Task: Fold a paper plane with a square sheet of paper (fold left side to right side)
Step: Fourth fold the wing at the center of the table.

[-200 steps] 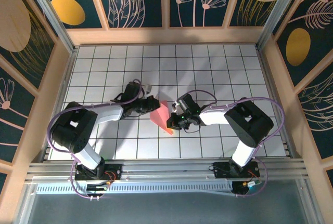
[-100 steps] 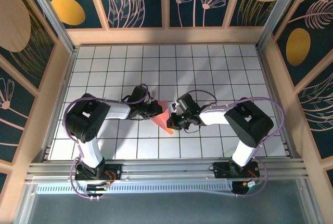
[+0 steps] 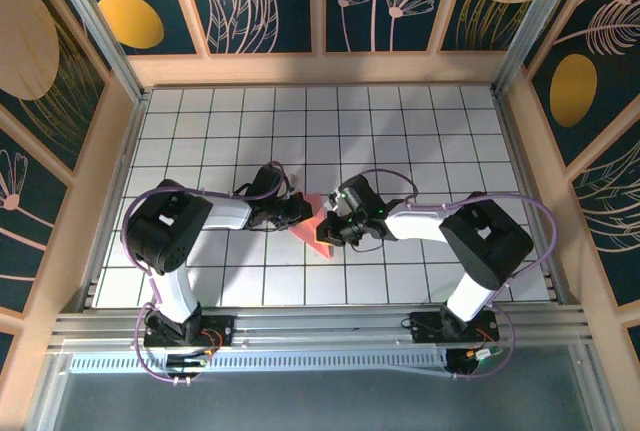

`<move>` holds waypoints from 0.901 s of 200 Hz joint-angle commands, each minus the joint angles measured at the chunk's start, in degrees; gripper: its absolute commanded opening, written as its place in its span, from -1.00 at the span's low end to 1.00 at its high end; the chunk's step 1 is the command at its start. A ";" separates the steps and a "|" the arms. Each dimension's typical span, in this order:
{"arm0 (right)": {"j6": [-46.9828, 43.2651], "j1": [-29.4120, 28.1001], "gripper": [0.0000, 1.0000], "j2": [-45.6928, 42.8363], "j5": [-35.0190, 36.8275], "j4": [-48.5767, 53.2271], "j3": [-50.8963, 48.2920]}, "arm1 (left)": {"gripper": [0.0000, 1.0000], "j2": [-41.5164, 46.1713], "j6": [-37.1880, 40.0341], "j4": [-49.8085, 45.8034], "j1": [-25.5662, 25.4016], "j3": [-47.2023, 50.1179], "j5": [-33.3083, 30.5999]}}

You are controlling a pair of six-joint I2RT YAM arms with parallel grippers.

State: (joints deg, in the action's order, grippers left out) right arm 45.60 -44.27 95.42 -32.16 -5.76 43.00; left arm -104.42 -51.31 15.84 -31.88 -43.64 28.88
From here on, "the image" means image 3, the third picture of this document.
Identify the pink cloth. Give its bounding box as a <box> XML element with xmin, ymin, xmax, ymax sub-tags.
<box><xmin>287</xmin><ymin>193</ymin><xmax>336</xmax><ymax>260</ymax></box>

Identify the black controller board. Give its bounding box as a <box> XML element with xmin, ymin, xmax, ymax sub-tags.
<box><xmin>166</xmin><ymin>350</ymin><xmax>215</xmax><ymax>386</ymax></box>
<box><xmin>443</xmin><ymin>345</ymin><xmax>505</xmax><ymax>381</ymax></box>

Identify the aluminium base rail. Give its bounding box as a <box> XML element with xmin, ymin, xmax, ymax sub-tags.
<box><xmin>47</xmin><ymin>303</ymin><xmax>596</xmax><ymax>352</ymax></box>

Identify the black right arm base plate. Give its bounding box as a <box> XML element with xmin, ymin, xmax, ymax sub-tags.
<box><xmin>408</xmin><ymin>309</ymin><xmax>501</xmax><ymax>345</ymax></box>

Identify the white slotted cable duct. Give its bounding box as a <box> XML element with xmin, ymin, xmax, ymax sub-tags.
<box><xmin>68</xmin><ymin>350</ymin><xmax>451</xmax><ymax>376</ymax></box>

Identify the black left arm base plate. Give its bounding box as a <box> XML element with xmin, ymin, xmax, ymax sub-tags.
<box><xmin>143</xmin><ymin>314</ymin><xmax>236</xmax><ymax>350</ymax></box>

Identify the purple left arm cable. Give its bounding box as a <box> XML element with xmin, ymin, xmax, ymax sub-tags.
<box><xmin>119</xmin><ymin>160</ymin><xmax>301</xmax><ymax>385</ymax></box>

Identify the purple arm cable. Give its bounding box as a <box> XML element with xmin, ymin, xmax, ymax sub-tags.
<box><xmin>329</xmin><ymin>168</ymin><xmax>560</xmax><ymax>382</ymax></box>
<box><xmin>119</xmin><ymin>160</ymin><xmax>301</xmax><ymax>385</ymax></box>

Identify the aluminium side rail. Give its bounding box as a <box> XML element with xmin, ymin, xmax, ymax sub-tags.
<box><xmin>79</xmin><ymin>90</ymin><xmax>152</xmax><ymax>313</ymax></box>
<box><xmin>492</xmin><ymin>88</ymin><xmax>574</xmax><ymax>308</ymax></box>

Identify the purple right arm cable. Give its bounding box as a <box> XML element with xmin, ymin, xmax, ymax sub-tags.
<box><xmin>329</xmin><ymin>168</ymin><xmax>560</xmax><ymax>382</ymax></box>

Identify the aluminium corner post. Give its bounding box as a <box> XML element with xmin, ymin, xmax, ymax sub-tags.
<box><xmin>39</xmin><ymin>0</ymin><xmax>152</xmax><ymax>105</ymax></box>
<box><xmin>491</xmin><ymin>0</ymin><xmax>600</xmax><ymax>97</ymax></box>

